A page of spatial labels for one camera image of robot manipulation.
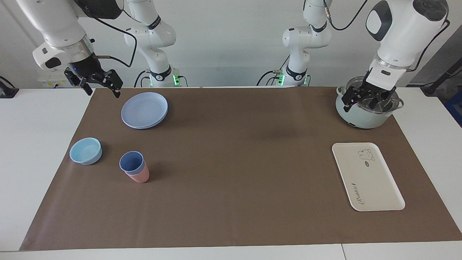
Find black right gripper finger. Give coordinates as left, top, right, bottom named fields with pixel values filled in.
left=64, top=68, right=93, bottom=96
left=94, top=69, right=124, bottom=99

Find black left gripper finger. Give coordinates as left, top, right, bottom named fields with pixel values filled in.
left=341, top=84, right=364, bottom=113
left=367, top=93, right=389, bottom=111

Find blue ribbed cup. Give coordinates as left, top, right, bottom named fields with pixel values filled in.
left=119, top=151, right=146, bottom=176

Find pink cup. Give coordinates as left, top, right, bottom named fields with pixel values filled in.
left=125, top=165, right=150, bottom=183

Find cream rabbit print tray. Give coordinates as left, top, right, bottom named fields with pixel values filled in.
left=331, top=142, right=406, bottom=212

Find glass pot lid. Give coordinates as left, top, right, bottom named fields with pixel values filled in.
left=341, top=76, right=401, bottom=114

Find pale green cooking pot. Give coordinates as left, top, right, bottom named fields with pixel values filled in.
left=335, top=76, right=405, bottom=130

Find white power strip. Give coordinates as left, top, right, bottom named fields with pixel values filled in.
left=38, top=69, right=73, bottom=88

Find blue plate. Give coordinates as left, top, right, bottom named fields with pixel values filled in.
left=121, top=92, right=169, bottom=130

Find black stand leg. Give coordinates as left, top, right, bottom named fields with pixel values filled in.
left=420, top=60, right=462, bottom=96

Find light blue bowl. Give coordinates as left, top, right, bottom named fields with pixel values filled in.
left=69, top=137, right=103, bottom=166

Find black clamp base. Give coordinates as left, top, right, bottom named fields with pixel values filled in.
left=0, top=76, right=19, bottom=99

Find blue crate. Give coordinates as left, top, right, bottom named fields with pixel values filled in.
left=445, top=90, right=462, bottom=127

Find brown table mat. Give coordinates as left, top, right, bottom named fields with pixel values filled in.
left=19, top=87, right=462, bottom=251

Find black right base cable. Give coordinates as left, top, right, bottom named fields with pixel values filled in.
left=134, top=70, right=151, bottom=88

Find black base cable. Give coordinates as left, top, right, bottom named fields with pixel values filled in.
left=134, top=70, right=151, bottom=88
left=257, top=70, right=286, bottom=87

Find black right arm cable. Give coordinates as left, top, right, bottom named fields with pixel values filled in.
left=86, top=6, right=138, bottom=68

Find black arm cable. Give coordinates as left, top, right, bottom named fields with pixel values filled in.
left=86, top=6, right=138, bottom=68
left=323, top=0, right=451, bottom=73

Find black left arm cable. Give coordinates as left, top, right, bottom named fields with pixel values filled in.
left=323, top=0, right=451, bottom=73

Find black left base cable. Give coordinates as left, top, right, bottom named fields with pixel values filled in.
left=257, top=70, right=286, bottom=87

